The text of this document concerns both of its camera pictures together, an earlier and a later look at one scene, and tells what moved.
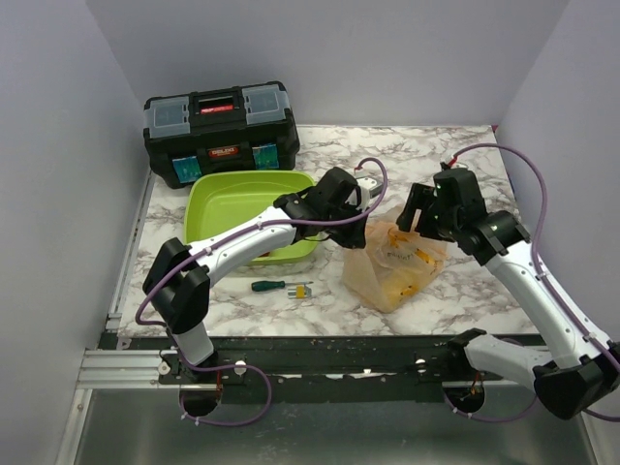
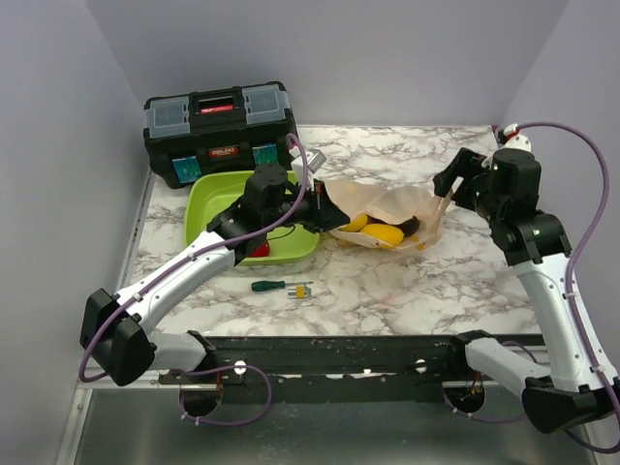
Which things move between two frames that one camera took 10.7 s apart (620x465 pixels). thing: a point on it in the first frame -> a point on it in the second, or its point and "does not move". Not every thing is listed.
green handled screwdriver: x=265 y=285 does not move
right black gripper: x=421 y=196 -> x=466 y=164
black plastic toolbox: x=193 y=135 does not move
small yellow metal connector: x=299 y=292 does not move
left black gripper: x=356 y=239 -> x=325 y=214
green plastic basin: x=217 y=199 does not move
